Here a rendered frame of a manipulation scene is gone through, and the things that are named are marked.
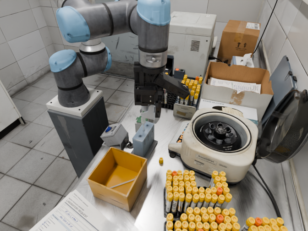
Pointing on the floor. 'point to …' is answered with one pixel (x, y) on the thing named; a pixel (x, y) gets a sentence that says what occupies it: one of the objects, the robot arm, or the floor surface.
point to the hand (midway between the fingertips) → (157, 119)
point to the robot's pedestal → (81, 134)
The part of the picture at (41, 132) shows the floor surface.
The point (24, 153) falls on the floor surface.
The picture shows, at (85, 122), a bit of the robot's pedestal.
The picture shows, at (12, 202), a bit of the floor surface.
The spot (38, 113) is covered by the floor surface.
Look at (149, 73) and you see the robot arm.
